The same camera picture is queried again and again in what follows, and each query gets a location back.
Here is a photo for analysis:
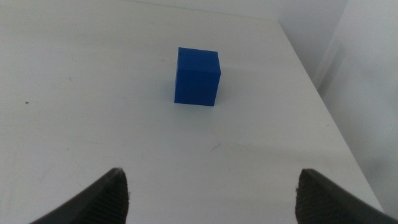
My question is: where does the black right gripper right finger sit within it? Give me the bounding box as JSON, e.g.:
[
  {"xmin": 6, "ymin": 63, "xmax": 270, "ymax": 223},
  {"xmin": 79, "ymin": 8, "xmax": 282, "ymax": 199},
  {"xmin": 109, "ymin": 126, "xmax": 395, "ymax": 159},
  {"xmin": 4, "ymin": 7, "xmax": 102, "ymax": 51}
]
[{"xmin": 294, "ymin": 169, "xmax": 398, "ymax": 224}]

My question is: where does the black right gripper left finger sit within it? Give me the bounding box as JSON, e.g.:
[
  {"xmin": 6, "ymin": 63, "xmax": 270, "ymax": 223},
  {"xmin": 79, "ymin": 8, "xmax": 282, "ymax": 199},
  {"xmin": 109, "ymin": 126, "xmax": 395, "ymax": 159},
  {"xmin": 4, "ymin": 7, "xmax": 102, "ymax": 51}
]
[{"xmin": 29, "ymin": 167, "xmax": 129, "ymax": 224}]

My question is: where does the blue cube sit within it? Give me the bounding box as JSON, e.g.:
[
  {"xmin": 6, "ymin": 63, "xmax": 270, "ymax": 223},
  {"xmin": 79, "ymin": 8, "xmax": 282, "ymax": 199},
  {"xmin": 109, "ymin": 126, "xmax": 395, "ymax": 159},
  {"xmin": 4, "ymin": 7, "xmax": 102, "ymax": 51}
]
[{"xmin": 174, "ymin": 47, "xmax": 221, "ymax": 107}]

